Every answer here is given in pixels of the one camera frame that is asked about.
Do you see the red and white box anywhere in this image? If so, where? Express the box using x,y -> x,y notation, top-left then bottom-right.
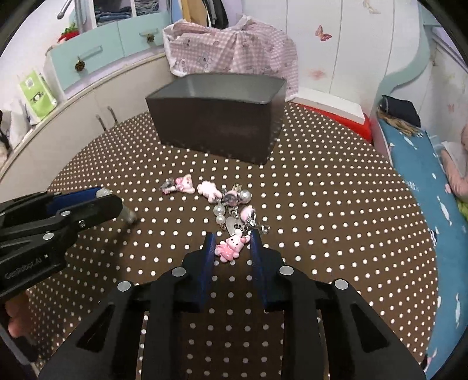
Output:
290,94 -> 373,144

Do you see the brown polka dot tablecloth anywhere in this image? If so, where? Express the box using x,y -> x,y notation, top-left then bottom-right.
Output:
27,100 -> 439,380

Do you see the green and white bag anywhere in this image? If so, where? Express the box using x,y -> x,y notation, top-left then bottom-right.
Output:
19,69 -> 57,123

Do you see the pink bear charm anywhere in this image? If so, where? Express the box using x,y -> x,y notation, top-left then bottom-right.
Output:
160,175 -> 196,195

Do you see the clear heart charm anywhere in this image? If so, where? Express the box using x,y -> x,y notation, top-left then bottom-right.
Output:
224,215 -> 242,237

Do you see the pearl bead keychain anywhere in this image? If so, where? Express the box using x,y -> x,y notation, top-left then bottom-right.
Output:
213,184 -> 253,229

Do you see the white cabinet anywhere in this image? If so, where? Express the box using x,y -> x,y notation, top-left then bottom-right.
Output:
0,51 -> 176,179

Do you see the person's left hand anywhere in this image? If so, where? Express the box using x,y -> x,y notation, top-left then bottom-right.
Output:
4,291 -> 34,338

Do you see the dark grey storage box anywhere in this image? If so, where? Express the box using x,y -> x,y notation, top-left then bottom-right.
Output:
145,72 -> 287,166

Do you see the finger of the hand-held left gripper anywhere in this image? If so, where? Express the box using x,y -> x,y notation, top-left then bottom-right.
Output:
0,194 -> 122,258
0,187 -> 104,229

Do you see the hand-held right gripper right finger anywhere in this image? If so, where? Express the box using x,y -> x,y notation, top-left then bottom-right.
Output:
249,230 -> 428,380

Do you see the blue printed bedsheet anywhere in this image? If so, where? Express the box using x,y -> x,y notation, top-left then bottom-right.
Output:
376,119 -> 468,380

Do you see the red and green decoration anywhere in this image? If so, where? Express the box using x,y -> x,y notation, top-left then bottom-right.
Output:
58,23 -> 80,44

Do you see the pink dress bunny charm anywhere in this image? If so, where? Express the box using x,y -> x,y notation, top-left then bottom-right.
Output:
214,230 -> 252,263

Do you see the pale pink bunny charm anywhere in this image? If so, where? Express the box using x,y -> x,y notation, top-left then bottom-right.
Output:
197,180 -> 223,203

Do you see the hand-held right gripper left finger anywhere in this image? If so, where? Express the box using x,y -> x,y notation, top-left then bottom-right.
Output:
38,232 -> 217,380

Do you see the teal drawer with pinecone knob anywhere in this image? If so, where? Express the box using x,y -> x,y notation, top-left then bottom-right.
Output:
118,16 -> 171,58
49,22 -> 125,92

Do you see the pink plush doll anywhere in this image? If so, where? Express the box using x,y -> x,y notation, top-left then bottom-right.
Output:
439,124 -> 468,205

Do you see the dark folded clothing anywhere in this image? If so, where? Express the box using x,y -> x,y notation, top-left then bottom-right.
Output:
378,95 -> 422,128

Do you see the pink checked cloth bag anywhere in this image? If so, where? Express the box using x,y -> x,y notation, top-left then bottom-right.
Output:
162,14 -> 300,100

